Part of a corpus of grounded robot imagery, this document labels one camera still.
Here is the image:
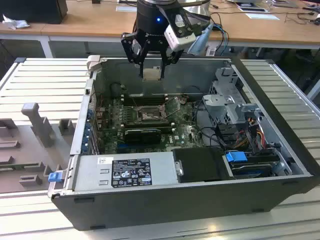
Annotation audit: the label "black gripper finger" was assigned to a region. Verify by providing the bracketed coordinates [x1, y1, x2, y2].
[159, 49, 187, 79]
[120, 31, 148, 79]

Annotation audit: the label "silver CPU plate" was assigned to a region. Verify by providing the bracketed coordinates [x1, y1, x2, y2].
[141, 66, 162, 82]

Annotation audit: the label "RAM slot white latches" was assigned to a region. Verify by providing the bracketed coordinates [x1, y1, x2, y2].
[121, 98, 168, 103]
[121, 122, 175, 127]
[121, 93, 168, 98]
[121, 128, 175, 133]

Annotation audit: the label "CPU socket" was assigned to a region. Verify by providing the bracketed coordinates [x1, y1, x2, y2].
[136, 105, 168, 123]

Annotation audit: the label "white paper sheet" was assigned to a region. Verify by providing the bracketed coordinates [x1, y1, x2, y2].
[246, 12, 280, 21]
[116, 4, 138, 12]

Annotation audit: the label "pale blue teach pendant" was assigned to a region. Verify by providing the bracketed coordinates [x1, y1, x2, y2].
[186, 22, 215, 56]

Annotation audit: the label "pale grey case latch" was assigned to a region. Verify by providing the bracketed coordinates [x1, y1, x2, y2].
[86, 54, 108, 76]

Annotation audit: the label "metal drive cage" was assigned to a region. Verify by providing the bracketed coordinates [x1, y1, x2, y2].
[201, 66, 266, 126]

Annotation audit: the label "green motherboard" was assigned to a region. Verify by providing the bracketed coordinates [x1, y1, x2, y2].
[93, 92, 209, 155]

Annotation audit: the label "black graphics card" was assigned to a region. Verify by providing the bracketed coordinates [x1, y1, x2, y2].
[101, 127, 163, 145]

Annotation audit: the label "dark printed booklet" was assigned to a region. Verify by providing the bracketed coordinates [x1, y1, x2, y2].
[237, 6, 268, 13]

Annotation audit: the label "black computer tower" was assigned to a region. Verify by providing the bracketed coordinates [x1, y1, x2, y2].
[0, 0, 68, 25]

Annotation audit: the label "black plastic shroud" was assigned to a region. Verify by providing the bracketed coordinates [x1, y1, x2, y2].
[171, 146, 235, 183]

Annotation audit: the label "crumpled white paper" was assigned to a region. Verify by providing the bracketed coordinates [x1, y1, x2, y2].
[1, 13, 31, 31]

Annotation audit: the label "blue disk carrier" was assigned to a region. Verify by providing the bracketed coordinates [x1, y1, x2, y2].
[224, 150, 249, 173]

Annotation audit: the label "hard disk drive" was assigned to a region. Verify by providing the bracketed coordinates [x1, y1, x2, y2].
[231, 162, 275, 180]

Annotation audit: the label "grey power supply unit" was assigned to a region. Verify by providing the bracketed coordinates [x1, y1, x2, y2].
[72, 151, 185, 192]

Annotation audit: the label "grey parts rack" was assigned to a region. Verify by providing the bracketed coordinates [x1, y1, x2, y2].
[0, 102, 77, 195]

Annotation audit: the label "dark open PC case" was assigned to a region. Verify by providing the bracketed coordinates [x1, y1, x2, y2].
[47, 55, 320, 231]

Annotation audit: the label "blue release latch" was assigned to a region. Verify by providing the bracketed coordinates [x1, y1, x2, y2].
[47, 172, 62, 183]

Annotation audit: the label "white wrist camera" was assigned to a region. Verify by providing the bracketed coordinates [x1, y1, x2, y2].
[163, 13, 197, 53]

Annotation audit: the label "black fan cable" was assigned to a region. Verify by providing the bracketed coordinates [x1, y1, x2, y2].
[181, 85, 204, 98]

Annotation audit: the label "black desk cable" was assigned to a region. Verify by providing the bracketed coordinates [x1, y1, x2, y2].
[209, 3, 231, 56]

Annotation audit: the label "blue desk cable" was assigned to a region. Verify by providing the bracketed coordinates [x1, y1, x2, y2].
[214, 24, 230, 52]

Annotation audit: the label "black internal cable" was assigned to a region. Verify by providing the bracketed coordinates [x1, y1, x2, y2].
[193, 98, 226, 151]

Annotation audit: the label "coloured power wire bundle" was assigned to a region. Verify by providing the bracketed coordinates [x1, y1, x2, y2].
[233, 117, 267, 151]

